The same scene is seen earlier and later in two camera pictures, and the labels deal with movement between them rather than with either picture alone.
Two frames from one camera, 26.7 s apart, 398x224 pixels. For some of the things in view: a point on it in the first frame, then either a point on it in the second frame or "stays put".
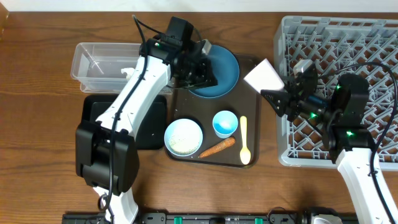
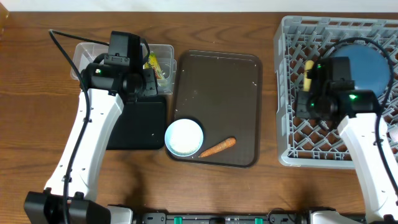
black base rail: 204,218 stays put
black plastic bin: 152,133 stays put
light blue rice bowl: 183,137 stays put
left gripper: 206,78 → 152,87
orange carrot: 224,145 stays put
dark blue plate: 226,69 → 368,67
